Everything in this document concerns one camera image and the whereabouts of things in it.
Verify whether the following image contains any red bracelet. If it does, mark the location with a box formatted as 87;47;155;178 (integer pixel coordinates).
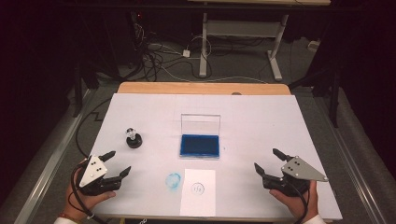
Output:
58;212;79;224

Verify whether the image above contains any aluminium floor rail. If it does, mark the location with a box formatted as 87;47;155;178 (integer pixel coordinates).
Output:
314;96;388;224
13;90;94;224

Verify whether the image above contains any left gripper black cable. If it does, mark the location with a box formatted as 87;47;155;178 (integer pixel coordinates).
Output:
70;162;108;224

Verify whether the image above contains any tangle of floor cables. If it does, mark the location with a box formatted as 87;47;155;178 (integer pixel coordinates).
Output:
130;18;214;83

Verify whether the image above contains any blue ink pad clear case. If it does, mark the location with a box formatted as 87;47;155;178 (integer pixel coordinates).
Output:
179;113;222;161

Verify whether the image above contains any black round stamp cap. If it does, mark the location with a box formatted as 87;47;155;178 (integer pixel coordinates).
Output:
125;135;144;149

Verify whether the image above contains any white paper sheet with circle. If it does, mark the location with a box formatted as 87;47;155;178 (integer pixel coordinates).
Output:
179;168;217;217

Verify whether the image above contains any black metal stand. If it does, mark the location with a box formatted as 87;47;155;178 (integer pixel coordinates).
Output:
73;62;86;119

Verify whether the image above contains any person's right hand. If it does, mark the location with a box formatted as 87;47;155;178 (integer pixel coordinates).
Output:
269;180;319;220

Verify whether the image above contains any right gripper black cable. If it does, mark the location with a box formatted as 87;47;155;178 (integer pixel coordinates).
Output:
284;179;310;224

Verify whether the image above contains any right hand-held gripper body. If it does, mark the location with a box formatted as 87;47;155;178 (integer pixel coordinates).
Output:
262;156;330;198

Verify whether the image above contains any grey power strip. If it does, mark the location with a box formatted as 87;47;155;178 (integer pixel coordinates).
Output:
307;40;321;53

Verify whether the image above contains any white table cover sheet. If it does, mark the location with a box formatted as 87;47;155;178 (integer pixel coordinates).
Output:
66;92;344;222

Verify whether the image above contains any person's left hand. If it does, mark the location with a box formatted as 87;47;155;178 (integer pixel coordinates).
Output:
65;159;117;218

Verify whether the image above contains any desk with white frame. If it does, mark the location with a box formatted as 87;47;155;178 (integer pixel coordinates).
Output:
188;0;331;82

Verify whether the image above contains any black floor cable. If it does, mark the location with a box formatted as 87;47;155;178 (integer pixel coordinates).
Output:
75;97;112;158

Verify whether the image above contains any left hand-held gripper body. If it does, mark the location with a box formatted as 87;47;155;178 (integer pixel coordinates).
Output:
75;154;123;197

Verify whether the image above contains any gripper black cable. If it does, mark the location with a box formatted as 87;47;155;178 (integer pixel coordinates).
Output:
284;179;310;224
70;162;108;224

